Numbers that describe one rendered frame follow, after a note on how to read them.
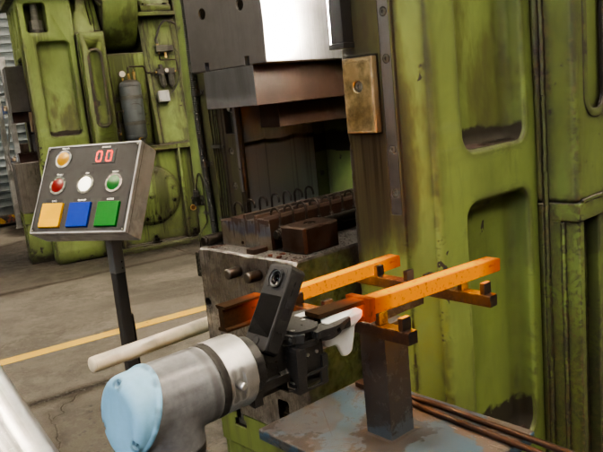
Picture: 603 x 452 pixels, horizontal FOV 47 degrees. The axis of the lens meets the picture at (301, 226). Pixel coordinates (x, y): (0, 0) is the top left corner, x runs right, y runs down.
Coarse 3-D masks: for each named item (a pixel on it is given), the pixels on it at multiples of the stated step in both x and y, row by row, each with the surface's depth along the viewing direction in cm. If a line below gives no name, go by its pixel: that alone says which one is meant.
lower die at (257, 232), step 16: (288, 208) 182; (304, 208) 183; (320, 208) 183; (336, 208) 187; (352, 208) 192; (224, 224) 185; (240, 224) 180; (256, 224) 175; (272, 224) 172; (352, 224) 192; (224, 240) 186; (240, 240) 181; (256, 240) 176; (272, 240) 172
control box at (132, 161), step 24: (96, 144) 208; (120, 144) 204; (144, 144) 203; (48, 168) 212; (72, 168) 208; (96, 168) 205; (120, 168) 201; (144, 168) 203; (48, 192) 208; (72, 192) 205; (96, 192) 202; (120, 192) 198; (144, 192) 203; (120, 216) 196; (48, 240) 212; (72, 240) 209
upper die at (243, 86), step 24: (216, 72) 175; (240, 72) 168; (264, 72) 167; (288, 72) 172; (312, 72) 178; (336, 72) 184; (216, 96) 176; (240, 96) 170; (264, 96) 167; (288, 96) 173; (312, 96) 178; (336, 96) 184
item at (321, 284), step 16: (384, 256) 140; (336, 272) 132; (352, 272) 132; (368, 272) 135; (304, 288) 124; (320, 288) 127; (336, 288) 129; (224, 304) 114; (240, 304) 115; (256, 304) 118; (224, 320) 114; (240, 320) 116
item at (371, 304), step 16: (448, 272) 114; (464, 272) 115; (480, 272) 118; (400, 288) 105; (416, 288) 106; (432, 288) 109; (448, 288) 112; (336, 304) 97; (352, 304) 97; (368, 304) 98; (384, 304) 101; (400, 304) 104; (368, 320) 98
